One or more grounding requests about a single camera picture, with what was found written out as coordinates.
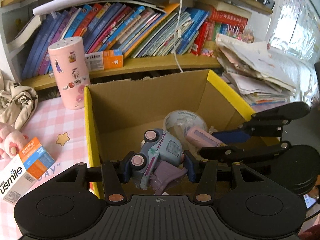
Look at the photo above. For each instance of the row of colourful books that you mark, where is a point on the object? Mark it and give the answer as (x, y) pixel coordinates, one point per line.
(105, 30)

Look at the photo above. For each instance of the pink stickered cylinder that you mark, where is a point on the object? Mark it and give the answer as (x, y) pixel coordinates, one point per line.
(67, 80)

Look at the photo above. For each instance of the pink spiky ornament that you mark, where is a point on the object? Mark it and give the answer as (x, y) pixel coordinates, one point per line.
(247, 36)

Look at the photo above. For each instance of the pink checked tablecloth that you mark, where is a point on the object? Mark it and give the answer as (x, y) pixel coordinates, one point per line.
(65, 125)

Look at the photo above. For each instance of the white and orange carton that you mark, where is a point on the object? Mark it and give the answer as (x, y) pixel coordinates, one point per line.
(112, 60)
(32, 165)

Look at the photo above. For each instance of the wooden bookshelf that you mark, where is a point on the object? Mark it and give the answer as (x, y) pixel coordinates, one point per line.
(150, 63)

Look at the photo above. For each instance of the clear tape roll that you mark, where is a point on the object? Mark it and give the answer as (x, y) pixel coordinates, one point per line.
(186, 115)

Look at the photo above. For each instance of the wall chart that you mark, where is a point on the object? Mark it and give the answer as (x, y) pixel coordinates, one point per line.
(297, 17)

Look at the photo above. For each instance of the cardboard box with yellow edges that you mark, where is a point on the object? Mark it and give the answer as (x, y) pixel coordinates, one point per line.
(150, 100)

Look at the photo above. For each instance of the black smartphone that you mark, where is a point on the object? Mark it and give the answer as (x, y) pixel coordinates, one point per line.
(308, 201)

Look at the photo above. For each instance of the pink comb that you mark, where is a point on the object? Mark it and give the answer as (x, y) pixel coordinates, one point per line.
(200, 135)

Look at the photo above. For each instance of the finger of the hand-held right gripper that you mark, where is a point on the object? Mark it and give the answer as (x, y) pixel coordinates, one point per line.
(232, 136)
(225, 152)

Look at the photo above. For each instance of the pink plush toy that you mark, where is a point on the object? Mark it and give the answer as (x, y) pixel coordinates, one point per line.
(10, 137)

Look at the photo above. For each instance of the blue toy truck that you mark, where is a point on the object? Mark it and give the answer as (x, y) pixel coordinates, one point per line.
(160, 152)

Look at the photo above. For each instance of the thick red dictionary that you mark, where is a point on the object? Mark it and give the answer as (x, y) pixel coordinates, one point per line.
(227, 18)

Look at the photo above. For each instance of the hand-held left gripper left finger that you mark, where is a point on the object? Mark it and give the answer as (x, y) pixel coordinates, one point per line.
(126, 170)

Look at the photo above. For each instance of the stack of papers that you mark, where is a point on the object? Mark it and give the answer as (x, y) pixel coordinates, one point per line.
(252, 65)

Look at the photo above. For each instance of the white lamp bar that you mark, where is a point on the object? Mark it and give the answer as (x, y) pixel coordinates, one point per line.
(75, 1)

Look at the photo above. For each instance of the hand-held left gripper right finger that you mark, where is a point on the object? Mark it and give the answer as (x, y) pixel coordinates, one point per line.
(190, 165)

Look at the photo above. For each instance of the beige cloth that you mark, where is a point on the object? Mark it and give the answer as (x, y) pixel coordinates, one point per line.
(17, 105)

